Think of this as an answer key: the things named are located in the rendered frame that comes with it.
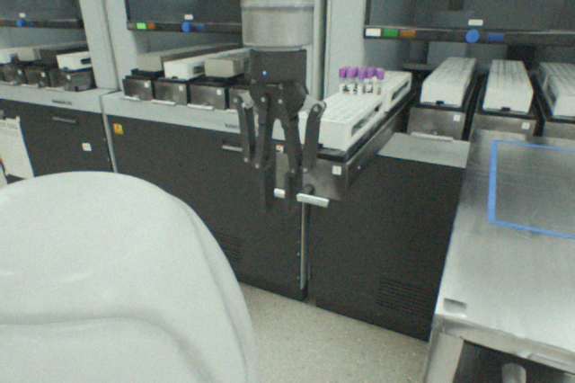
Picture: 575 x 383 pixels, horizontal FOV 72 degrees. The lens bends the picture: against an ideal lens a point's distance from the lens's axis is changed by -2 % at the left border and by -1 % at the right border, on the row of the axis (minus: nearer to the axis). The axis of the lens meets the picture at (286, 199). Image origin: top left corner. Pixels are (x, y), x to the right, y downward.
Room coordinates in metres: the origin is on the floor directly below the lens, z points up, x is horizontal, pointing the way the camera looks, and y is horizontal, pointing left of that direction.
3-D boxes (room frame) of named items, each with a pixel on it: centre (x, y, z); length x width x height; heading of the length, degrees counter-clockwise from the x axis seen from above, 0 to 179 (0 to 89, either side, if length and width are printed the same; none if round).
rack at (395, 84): (1.10, -0.26, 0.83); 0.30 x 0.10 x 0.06; 154
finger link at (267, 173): (0.55, 0.03, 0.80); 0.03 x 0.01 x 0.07; 154
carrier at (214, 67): (1.38, 0.22, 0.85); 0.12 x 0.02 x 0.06; 65
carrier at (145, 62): (1.52, 0.49, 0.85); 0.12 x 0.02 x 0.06; 64
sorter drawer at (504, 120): (1.22, -0.66, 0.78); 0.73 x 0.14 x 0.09; 154
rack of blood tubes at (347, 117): (0.82, -0.12, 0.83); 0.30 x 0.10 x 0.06; 154
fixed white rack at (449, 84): (1.16, -0.46, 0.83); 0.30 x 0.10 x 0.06; 154
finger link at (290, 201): (0.53, -0.01, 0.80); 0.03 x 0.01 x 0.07; 154
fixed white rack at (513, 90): (1.10, -0.60, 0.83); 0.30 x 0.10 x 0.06; 154
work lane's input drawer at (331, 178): (0.94, -0.18, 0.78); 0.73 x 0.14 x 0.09; 154
